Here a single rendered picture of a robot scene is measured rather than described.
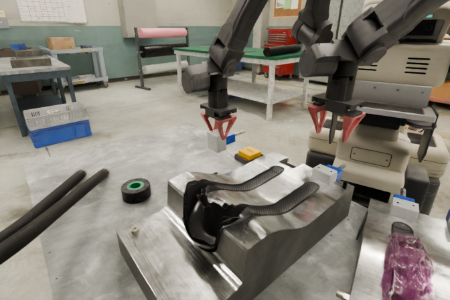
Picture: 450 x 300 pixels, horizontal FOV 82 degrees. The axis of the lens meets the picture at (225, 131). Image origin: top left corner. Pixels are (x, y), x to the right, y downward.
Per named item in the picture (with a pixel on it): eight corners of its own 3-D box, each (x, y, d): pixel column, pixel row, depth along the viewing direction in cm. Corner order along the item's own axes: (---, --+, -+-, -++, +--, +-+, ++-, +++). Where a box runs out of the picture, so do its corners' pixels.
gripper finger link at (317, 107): (329, 142, 61) (336, 104, 57) (303, 133, 66) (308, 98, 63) (343, 136, 65) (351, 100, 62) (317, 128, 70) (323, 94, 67)
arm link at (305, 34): (333, 41, 83) (321, 32, 86) (331, 20, 74) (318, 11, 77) (309, 60, 84) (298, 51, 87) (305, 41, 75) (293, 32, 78)
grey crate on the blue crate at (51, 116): (81, 112, 345) (79, 101, 340) (90, 120, 316) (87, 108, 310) (25, 122, 309) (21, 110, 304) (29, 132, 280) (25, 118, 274)
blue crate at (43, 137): (84, 126, 353) (81, 111, 345) (92, 136, 324) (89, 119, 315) (30, 138, 317) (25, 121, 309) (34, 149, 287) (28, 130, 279)
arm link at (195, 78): (240, 59, 65) (223, 41, 69) (200, 63, 59) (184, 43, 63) (228, 96, 74) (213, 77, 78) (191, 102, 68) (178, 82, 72)
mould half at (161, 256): (271, 175, 86) (274, 137, 81) (348, 215, 68) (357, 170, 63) (120, 252, 56) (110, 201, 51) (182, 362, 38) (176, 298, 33)
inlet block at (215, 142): (239, 136, 89) (238, 121, 87) (249, 140, 85) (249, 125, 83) (207, 147, 82) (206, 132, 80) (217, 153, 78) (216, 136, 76)
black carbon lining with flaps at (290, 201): (275, 169, 76) (277, 140, 72) (325, 195, 64) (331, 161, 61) (169, 223, 55) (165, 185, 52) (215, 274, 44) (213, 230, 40)
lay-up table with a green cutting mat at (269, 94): (215, 86, 602) (215, 39, 564) (309, 107, 441) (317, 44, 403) (174, 94, 529) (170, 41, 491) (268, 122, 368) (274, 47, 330)
